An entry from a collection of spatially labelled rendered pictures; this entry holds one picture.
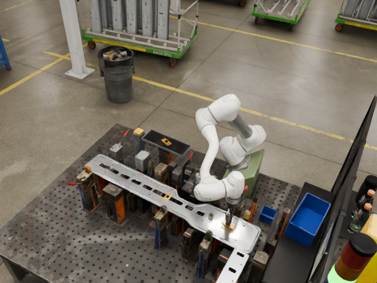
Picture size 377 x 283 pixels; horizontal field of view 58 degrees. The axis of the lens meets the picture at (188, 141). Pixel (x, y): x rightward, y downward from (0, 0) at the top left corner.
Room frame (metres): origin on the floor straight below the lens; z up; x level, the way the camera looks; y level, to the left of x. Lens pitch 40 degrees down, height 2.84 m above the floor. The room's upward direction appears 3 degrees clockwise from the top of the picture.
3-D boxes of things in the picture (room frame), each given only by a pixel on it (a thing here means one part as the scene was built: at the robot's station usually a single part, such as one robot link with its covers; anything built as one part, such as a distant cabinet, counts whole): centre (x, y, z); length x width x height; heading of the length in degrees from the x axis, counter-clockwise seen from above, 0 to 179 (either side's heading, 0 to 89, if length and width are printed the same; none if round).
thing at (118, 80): (4.36, 1.07, 0.36); 0.54 x 0.50 x 0.73; 156
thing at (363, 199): (1.14, -0.90, 1.53); 0.06 x 0.06 x 0.20
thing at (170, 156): (1.98, 0.17, 0.92); 0.10 x 0.08 x 0.45; 62
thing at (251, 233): (1.58, 0.15, 1.00); 1.38 x 0.22 x 0.02; 62
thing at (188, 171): (1.71, -0.06, 0.94); 0.18 x 0.13 x 0.49; 62
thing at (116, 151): (2.01, 0.57, 0.88); 0.11 x 0.10 x 0.36; 152
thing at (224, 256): (1.16, -0.26, 0.84); 0.11 x 0.10 x 0.28; 152
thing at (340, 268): (0.54, -0.48, 1.96); 0.07 x 0.07 x 0.06
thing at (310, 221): (1.38, -0.79, 1.09); 0.30 x 0.17 x 0.13; 146
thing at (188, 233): (1.30, -0.03, 0.84); 0.11 x 0.08 x 0.29; 152
